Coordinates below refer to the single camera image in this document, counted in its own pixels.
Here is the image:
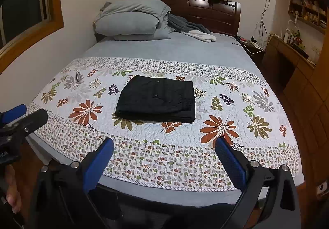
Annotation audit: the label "wooden desk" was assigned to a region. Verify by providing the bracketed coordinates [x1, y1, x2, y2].
[265, 33, 329, 142]

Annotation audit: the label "floral quilt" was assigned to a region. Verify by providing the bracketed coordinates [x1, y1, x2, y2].
[26, 56, 301, 191]

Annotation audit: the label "wooden nightstand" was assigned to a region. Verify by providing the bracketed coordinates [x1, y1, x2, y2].
[244, 41, 266, 65]

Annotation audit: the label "person's left hand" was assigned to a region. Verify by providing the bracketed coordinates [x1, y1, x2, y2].
[0, 165, 23, 215]

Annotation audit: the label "dark grey blanket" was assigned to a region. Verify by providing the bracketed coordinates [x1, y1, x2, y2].
[167, 14, 211, 34]

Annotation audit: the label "black pants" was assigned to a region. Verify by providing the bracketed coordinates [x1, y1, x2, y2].
[115, 75, 196, 124]

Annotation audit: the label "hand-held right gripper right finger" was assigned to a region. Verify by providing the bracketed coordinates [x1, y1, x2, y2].
[214, 137, 302, 229]

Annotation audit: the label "white cloth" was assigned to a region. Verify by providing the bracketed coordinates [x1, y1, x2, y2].
[181, 29, 217, 43]

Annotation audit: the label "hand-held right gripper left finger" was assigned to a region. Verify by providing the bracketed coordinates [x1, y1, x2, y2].
[28, 138, 121, 229]

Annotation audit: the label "black cable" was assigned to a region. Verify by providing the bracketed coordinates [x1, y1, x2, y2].
[220, 34, 247, 50]

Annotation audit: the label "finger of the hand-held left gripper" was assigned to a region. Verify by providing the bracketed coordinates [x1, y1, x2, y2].
[0, 104, 27, 128]
[0, 109, 49, 147]

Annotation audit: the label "person's dark clothing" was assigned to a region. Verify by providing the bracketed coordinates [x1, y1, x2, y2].
[113, 188, 242, 229]

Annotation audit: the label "power strip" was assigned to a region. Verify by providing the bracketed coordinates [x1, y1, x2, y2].
[238, 36, 261, 48]

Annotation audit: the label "grey pillow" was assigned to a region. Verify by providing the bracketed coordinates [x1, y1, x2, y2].
[93, 11, 160, 37]
[99, 0, 172, 40]

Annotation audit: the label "hanging white cables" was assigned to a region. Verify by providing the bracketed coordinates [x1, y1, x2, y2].
[256, 0, 278, 42]

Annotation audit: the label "wooden wall shelf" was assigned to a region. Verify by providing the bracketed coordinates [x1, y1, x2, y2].
[288, 0, 329, 35]

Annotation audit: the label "dark wooden headboard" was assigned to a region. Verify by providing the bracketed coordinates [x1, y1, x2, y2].
[126, 0, 242, 36]

